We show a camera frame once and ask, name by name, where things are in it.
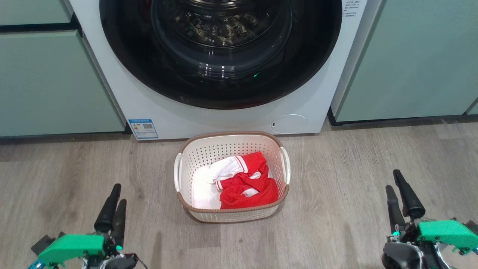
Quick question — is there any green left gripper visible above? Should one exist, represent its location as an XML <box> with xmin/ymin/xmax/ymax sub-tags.
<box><xmin>37</xmin><ymin>183</ymin><xmax>127</xmax><ymax>267</ymax></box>

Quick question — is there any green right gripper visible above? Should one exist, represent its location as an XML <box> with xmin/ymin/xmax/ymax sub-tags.
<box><xmin>385</xmin><ymin>169</ymin><xmax>478</xmax><ymax>251</ymax></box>

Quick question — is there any red garment with white trim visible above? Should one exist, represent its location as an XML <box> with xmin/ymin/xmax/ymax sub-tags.
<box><xmin>216</xmin><ymin>174</ymin><xmax>279</xmax><ymax>210</ymax></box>

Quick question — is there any red garment with white sleeve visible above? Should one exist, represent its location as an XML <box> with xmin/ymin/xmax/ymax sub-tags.
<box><xmin>209</xmin><ymin>151</ymin><xmax>270</xmax><ymax>184</ymax></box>

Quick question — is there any black round glass washer door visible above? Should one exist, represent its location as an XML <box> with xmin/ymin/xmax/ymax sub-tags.
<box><xmin>99</xmin><ymin>0</ymin><xmax>343</xmax><ymax>110</ymax></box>

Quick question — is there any white front-load washing machine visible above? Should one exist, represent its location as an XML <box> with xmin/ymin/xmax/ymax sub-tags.
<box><xmin>69</xmin><ymin>0</ymin><xmax>383</xmax><ymax>141</ymax></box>

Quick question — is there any blue energy label sticker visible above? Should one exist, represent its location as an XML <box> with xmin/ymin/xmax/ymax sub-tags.
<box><xmin>128</xmin><ymin>119</ymin><xmax>158</xmax><ymax>140</ymax></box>

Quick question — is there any white perforated laundry basket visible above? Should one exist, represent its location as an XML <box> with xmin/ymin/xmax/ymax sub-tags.
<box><xmin>174</xmin><ymin>131</ymin><xmax>291</xmax><ymax>223</ymax></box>

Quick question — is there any round white filter cover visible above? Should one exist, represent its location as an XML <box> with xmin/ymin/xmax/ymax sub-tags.
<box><xmin>271</xmin><ymin>114</ymin><xmax>308</xmax><ymax>135</ymax></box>

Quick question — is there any pale green tall cabinet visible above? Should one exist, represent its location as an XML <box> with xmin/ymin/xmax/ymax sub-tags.
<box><xmin>329</xmin><ymin>0</ymin><xmax>478</xmax><ymax>124</ymax></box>

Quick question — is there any pale green drawer cabinet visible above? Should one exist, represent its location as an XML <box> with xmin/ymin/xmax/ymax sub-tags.
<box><xmin>0</xmin><ymin>0</ymin><xmax>127</xmax><ymax>138</ymax></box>

